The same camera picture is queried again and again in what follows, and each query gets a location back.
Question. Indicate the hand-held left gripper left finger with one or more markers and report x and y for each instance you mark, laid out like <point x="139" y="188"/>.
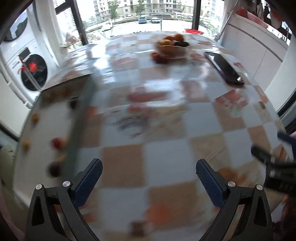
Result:
<point x="89" y="183"/>

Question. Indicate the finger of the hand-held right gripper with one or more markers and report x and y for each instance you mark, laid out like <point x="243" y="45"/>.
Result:
<point x="286" y="140"/>
<point x="261" y="153"/>

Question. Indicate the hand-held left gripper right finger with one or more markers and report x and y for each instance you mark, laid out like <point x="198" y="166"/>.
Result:
<point x="210" y="185"/>

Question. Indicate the white tray with grey rim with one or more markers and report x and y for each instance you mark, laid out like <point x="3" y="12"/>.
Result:
<point x="46" y="129"/>

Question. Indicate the red apple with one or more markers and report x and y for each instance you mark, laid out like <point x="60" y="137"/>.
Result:
<point x="57" y="143"/>

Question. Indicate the checkered tablecloth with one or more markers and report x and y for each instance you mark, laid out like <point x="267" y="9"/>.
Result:
<point x="161" y="157"/>

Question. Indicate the small yellow fruit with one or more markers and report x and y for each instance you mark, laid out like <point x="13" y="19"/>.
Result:
<point x="25" y="144"/>
<point x="34" y="118"/>

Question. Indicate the pale green cushion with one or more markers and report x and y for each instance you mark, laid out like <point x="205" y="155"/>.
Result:
<point x="7" y="162"/>

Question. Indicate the black smartphone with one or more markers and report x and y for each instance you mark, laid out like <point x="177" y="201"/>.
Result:
<point x="225" y="67"/>

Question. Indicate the white cabinet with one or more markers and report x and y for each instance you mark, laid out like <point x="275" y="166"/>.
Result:
<point x="254" y="46"/>

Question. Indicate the hanging red cloth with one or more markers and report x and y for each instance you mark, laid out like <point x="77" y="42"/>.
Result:
<point x="275" y="17"/>

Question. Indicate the pink basin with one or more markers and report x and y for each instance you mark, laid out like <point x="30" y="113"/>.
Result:
<point x="256" y="18"/>

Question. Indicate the small red fruit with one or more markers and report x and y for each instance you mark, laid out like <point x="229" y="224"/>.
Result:
<point x="155" y="56"/>
<point x="163" y="59"/>

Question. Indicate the white mop pole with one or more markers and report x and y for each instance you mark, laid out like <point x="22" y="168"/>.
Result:
<point x="229" y="18"/>

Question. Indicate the clear glass bowl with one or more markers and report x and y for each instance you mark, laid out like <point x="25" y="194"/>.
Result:
<point x="172" y="52"/>

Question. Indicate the orange container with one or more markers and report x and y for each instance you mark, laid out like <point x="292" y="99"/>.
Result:
<point x="241" y="11"/>

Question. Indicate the white washing machine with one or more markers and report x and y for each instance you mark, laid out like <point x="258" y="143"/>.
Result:
<point x="13" y="69"/>

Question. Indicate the red basin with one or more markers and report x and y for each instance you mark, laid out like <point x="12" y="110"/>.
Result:
<point x="193" y="31"/>

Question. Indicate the dried plant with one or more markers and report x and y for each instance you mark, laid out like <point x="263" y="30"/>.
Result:
<point x="69" y="40"/>

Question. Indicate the white parked car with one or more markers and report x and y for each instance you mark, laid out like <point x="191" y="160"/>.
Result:
<point x="107" y="26"/>

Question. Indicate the white dryer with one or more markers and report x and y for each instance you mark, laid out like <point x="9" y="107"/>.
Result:
<point x="31" y="30"/>

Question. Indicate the grey parked car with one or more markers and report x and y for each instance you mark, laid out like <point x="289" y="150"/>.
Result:
<point x="155" y="20"/>

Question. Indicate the blue parked car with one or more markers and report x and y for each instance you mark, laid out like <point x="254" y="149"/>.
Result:
<point x="142" y="20"/>

